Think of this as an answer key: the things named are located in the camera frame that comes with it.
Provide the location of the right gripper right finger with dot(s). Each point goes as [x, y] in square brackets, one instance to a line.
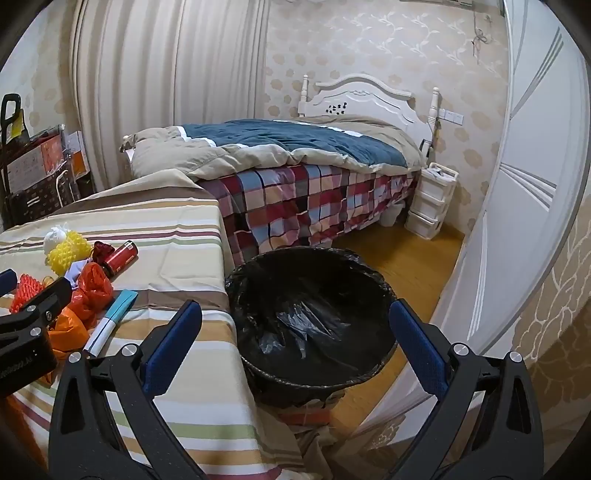
[486, 423]

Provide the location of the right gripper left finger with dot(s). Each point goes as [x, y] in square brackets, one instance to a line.
[84, 441]

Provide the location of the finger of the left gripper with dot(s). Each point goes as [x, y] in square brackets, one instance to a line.
[8, 282]
[40, 312]

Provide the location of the red foam fruit net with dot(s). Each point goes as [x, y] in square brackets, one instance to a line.
[27, 288]

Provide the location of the orange plastic bag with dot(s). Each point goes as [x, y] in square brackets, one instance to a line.
[68, 334]

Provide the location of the white plastic bag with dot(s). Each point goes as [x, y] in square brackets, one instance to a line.
[55, 236]

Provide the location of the yellow foam fruit net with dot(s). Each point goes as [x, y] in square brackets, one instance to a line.
[72, 249]

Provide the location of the red plastic bag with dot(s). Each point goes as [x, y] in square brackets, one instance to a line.
[93, 294]

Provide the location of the teal white toothpaste box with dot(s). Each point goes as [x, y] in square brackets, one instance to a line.
[110, 320]

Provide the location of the red thread spool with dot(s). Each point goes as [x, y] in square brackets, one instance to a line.
[120, 259]

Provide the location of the lavender cloth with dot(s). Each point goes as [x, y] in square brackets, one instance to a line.
[74, 271]

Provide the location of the black lined trash bin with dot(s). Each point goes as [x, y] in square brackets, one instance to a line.
[310, 322]

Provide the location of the cardboard boxes stack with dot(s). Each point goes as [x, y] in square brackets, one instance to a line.
[48, 173]

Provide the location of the striped table cloth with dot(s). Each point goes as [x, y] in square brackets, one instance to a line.
[183, 254]

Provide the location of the small white waste bin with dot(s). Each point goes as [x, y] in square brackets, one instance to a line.
[390, 215]

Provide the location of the white plastic drawer unit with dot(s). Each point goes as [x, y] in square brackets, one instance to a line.
[431, 200]

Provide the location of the white wardrobe door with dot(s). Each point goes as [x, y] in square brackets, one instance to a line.
[522, 280]

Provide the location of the beige striped curtain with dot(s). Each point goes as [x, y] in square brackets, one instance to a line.
[141, 64]

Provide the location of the plaid bed sheet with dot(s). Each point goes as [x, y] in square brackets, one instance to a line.
[303, 205]

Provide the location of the blue beige duvet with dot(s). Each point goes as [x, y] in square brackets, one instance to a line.
[211, 151]

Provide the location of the white bed headboard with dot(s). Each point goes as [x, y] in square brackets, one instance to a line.
[362, 94]

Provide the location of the white wall switch panel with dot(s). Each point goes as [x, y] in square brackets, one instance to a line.
[451, 116]

